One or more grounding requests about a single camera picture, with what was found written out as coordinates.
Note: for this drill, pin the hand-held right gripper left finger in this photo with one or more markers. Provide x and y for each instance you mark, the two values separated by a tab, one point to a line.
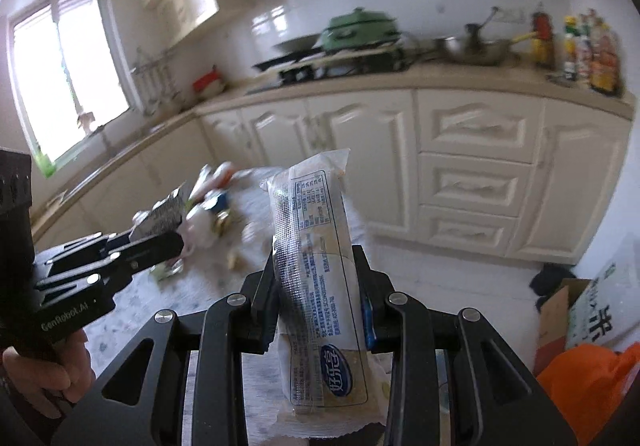
262	306

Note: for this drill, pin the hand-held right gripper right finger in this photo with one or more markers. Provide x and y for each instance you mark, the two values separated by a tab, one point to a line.
369	326

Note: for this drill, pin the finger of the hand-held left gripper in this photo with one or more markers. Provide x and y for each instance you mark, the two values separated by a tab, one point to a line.
85	248
150	246

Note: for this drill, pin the clear plastic snack wrapper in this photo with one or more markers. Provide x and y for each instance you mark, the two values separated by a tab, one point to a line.
310	276

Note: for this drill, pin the person's left hand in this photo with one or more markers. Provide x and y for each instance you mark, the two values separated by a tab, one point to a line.
55	376

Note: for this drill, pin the pile of plastic wrappers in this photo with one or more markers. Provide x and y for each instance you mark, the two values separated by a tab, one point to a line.
220	211

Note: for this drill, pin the dish rack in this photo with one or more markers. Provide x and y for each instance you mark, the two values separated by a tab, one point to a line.
155	81

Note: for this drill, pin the red white container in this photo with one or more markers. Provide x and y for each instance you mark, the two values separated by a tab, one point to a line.
209	81

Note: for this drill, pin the window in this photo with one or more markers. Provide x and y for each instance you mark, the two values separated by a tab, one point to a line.
65	71

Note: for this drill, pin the cardboard box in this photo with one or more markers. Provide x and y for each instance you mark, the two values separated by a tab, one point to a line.
550	326

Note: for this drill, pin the dark cloth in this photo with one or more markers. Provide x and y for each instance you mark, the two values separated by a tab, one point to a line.
550	283

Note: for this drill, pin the cream base cabinets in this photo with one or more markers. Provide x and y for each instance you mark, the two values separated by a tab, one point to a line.
475	166

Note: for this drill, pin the orange plastic bag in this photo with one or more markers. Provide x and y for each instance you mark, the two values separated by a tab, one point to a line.
585	391

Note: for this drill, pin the black gas stove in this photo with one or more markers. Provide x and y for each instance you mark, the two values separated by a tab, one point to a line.
310	72

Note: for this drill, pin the white rice bag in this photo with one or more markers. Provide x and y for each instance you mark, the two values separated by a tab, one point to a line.
605	306

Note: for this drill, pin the wooden board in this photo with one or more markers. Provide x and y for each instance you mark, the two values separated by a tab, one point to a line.
350	55

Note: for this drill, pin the steel mixing bowl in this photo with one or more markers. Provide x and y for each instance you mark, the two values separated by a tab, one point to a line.
475	54

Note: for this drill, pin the green enamel pot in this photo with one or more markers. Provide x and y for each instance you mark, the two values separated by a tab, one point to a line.
357	29

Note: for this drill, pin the small pot with ladle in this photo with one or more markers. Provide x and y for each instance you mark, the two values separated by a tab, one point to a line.
475	29

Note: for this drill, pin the yellow capped seasoning bottle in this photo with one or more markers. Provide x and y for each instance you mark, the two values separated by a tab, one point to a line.
571	49

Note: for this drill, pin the slim seasoning bottle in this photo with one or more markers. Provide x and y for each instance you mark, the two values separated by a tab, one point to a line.
587	51

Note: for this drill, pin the cooking oil bottle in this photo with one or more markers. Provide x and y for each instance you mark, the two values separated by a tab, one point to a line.
607	61

